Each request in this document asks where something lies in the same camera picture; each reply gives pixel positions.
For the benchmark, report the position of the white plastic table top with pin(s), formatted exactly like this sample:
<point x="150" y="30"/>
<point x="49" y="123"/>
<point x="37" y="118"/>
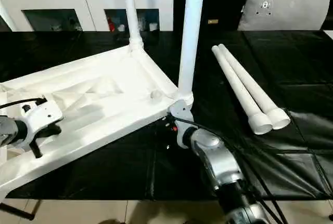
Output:
<point x="93" y="104"/>

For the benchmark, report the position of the white plastic table leg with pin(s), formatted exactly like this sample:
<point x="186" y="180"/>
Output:
<point x="131" y="11"/>
<point x="239" y="86"/>
<point x="255" y="83"/>
<point x="190" y="31"/>

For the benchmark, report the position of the black stand leg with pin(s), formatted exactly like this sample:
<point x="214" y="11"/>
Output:
<point x="18" y="212"/>

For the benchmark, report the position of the black work mat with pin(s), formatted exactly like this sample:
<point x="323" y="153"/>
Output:
<point x="291" y="156"/>

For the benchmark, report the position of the black furniture with yellow label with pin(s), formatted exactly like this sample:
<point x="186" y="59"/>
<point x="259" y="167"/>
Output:
<point x="213" y="0"/>

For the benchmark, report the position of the white glass-door cabinet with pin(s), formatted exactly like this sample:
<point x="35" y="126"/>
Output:
<point x="62" y="0"/>

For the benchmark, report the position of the grey cushion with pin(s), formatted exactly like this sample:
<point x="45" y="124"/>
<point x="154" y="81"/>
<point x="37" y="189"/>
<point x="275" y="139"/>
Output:
<point x="289" y="8"/>

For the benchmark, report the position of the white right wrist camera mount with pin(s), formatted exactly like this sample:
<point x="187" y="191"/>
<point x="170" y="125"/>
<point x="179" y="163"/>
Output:
<point x="182" y="112"/>

